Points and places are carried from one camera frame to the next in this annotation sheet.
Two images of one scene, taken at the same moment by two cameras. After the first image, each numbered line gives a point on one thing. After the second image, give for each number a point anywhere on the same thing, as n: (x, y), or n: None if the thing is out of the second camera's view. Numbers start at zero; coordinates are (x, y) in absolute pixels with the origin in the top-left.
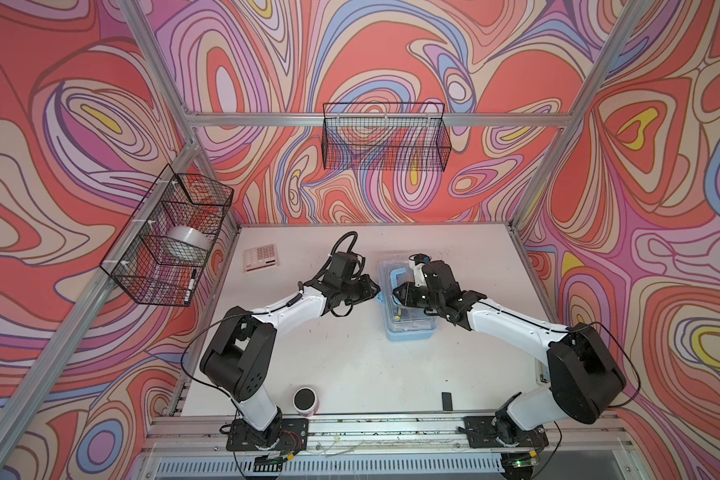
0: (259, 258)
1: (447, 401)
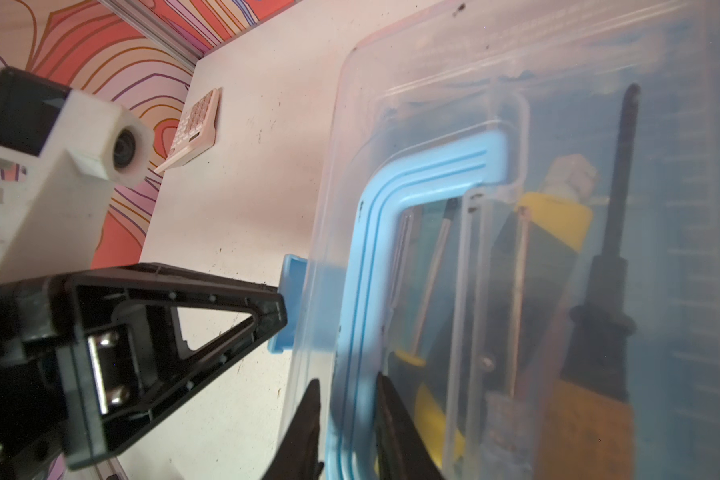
0: (197, 133)
1: None
